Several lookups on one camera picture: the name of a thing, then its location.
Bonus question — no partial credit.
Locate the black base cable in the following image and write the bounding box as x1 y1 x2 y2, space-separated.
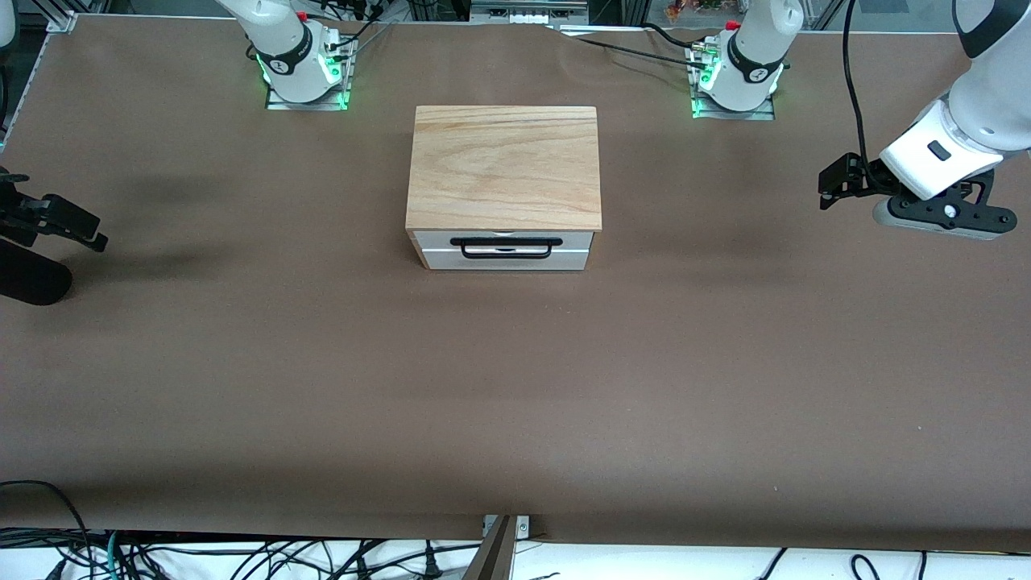
334 12 397 61

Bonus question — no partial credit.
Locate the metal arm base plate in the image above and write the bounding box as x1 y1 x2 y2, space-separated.
691 44 776 122
266 40 349 111

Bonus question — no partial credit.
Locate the wooden drawer cabinet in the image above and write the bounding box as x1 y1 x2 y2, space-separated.
405 106 602 271

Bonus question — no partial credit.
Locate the black ribbed cylinder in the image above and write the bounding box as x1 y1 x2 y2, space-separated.
0 239 73 307

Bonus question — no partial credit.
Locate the long black table cable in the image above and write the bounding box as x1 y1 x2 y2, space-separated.
556 23 714 69

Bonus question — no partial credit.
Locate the short black table cable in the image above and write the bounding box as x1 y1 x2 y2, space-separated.
642 23 702 49

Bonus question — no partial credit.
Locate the black looped cable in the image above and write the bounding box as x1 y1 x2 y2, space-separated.
0 480 91 580

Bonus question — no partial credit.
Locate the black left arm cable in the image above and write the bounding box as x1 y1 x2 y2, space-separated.
842 0 875 182

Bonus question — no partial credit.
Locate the silver drawer with black handle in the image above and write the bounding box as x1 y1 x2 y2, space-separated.
411 231 595 252

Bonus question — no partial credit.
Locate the grey camera post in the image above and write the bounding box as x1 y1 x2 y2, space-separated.
461 516 516 580

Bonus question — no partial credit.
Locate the small metal bracket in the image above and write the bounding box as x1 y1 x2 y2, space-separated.
482 514 531 539

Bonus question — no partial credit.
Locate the brown table cover mat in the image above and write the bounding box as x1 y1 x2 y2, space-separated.
0 14 1031 555

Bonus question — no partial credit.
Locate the grey equipment box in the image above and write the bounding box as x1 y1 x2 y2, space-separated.
470 0 590 25

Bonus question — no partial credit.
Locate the black drawer handle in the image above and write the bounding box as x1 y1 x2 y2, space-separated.
449 237 564 260

